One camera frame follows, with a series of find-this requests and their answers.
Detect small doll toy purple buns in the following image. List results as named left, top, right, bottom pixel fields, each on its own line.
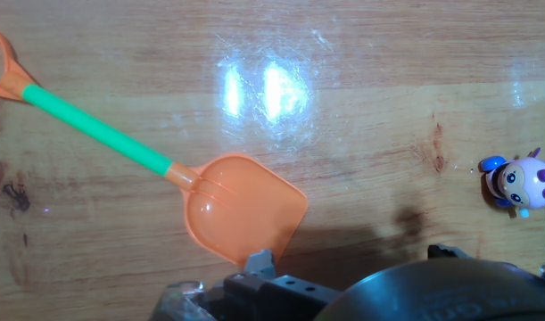
left=478, top=147, right=545, bottom=219

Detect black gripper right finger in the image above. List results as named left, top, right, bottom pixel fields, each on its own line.
left=427, top=243, right=472, bottom=260

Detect orange green toy shovel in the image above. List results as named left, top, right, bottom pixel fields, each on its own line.
left=0, top=24, right=309, bottom=268

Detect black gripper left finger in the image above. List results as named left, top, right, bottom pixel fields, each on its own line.
left=149, top=248, right=343, bottom=321

